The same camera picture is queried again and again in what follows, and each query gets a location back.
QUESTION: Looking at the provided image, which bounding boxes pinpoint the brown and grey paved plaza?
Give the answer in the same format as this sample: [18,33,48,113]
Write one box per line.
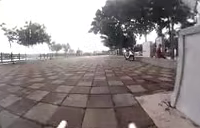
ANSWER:
[0,54,178,128]

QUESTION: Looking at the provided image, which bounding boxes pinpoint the scooter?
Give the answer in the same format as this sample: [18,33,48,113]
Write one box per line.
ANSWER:
[122,48,136,62]

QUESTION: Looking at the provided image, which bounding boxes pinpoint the row of small trees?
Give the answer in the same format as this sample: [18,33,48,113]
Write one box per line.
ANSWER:
[48,41,76,55]

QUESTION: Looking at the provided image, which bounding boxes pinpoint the white pillar structure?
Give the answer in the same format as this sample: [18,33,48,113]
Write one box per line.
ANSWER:
[141,35,166,59]

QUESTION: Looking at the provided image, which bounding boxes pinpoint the large dark trees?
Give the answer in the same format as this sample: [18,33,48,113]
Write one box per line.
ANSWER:
[88,0,197,60]

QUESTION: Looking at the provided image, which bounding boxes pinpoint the person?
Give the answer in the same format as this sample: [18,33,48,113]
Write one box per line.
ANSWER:
[156,43,167,60]

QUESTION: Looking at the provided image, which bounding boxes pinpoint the robot's own part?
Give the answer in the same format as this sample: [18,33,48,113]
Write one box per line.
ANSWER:
[127,121,138,128]
[56,119,69,128]

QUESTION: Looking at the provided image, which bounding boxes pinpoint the small tree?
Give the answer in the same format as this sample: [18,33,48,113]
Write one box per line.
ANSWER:
[0,20,52,48]

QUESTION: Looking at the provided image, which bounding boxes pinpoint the pale concrete strip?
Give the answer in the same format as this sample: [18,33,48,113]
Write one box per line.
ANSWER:
[135,91,200,128]

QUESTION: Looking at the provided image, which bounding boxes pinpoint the railing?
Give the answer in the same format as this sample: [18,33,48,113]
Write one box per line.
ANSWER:
[0,51,76,65]

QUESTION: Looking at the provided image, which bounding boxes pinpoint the grey concrete wall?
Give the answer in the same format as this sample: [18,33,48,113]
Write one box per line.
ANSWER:
[170,21,200,128]

